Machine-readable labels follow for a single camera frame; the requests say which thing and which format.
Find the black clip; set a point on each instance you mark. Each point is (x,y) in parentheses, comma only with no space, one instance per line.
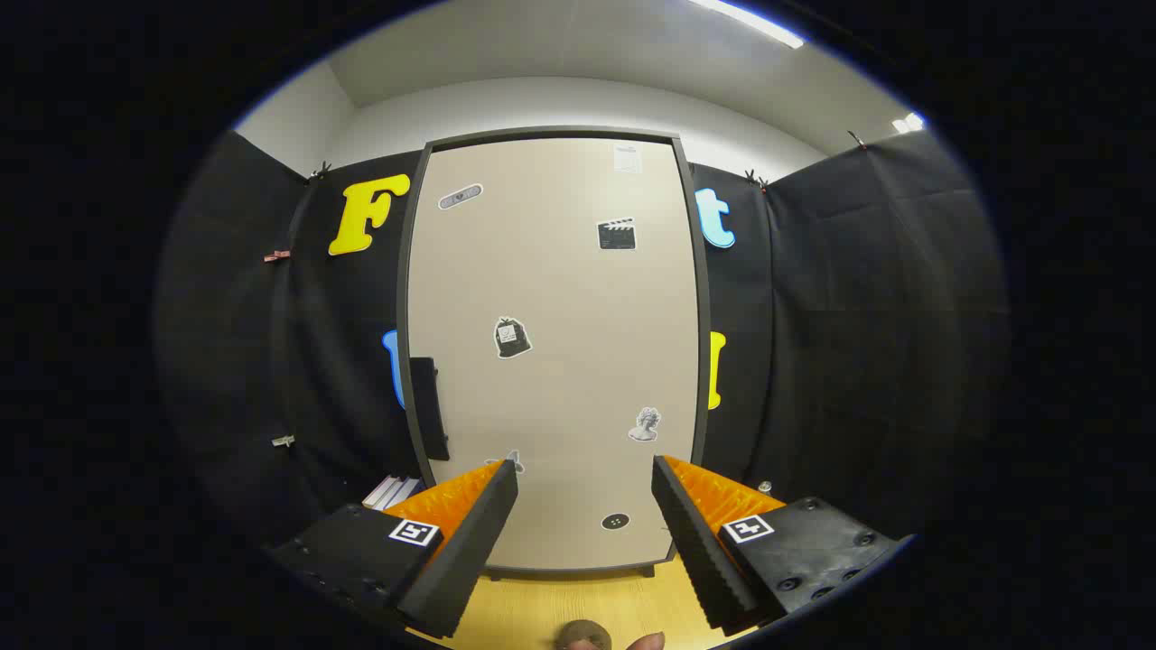
(321,170)
(856,140)
(755,178)

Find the beige shoe cabinet door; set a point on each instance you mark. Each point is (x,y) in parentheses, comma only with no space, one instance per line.
(560,298)

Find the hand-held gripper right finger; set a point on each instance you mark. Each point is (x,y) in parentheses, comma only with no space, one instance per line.
(700,551)

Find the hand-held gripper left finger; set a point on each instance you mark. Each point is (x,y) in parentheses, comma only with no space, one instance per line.
(470,542)

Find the white book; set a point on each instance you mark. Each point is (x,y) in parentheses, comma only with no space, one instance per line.
(379,493)

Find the black backdrop cloth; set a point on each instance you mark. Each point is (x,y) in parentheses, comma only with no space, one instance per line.
(858,316)

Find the small ceiling light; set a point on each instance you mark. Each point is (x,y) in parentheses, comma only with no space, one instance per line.
(908,122)

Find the red clip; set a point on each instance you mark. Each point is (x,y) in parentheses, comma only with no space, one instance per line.
(275,256)

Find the long ceiling light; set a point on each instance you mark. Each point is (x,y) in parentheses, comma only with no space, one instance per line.
(750,20)

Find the dark grey shoe cabinet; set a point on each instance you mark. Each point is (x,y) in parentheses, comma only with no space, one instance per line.
(703,316)

